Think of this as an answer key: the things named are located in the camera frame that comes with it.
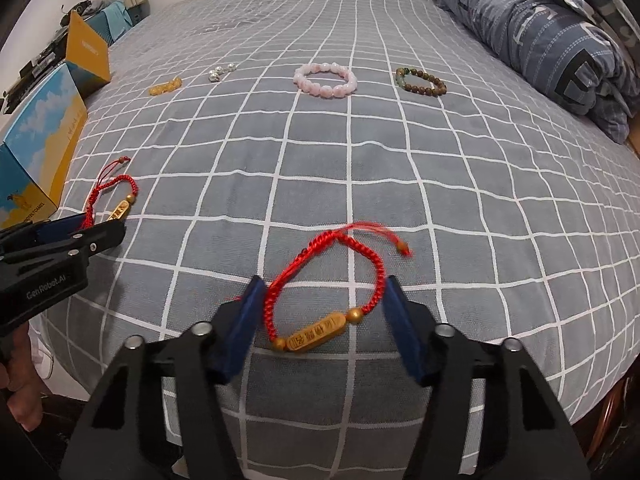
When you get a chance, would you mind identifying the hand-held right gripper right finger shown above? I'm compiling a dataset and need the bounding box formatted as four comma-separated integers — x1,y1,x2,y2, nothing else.
382,275,591,480

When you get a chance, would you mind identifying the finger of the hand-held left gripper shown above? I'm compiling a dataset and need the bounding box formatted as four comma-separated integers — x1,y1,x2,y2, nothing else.
5,220,126,282
0,212,91,261

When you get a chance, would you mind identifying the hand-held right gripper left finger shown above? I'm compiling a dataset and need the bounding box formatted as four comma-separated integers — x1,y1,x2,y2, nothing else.
60,275,268,480

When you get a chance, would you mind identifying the red string bracelet gold charm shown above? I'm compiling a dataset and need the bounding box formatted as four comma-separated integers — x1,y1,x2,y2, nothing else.
82,156,140,229
265,221,414,355

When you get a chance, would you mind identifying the blue yellow cardboard box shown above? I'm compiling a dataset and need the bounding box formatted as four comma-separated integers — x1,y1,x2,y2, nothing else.
0,10,112,234

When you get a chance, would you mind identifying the yellow bead bracelet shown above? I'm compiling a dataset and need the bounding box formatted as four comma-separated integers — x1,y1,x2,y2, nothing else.
148,76,183,97

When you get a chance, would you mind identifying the brown wooden bead bracelet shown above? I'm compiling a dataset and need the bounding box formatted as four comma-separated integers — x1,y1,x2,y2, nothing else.
395,66,448,97

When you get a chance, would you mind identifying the pink bead bracelet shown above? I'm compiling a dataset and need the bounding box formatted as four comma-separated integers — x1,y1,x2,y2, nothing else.
293,62,358,95

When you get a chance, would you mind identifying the person's left hand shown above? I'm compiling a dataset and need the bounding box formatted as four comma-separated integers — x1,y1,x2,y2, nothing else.
0,329,44,432

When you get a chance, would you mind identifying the stack of black devices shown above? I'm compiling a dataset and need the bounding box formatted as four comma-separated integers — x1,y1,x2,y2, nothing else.
0,35,69,111

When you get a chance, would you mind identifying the teal suitcase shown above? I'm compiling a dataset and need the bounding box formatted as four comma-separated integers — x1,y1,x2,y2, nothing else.
82,0,134,44

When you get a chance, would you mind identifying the folded grey printed quilt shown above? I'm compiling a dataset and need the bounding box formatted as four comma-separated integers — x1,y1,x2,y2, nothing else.
424,0,640,143

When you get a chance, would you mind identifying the wooden bed frame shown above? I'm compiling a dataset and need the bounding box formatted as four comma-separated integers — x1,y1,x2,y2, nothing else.
585,375,640,467

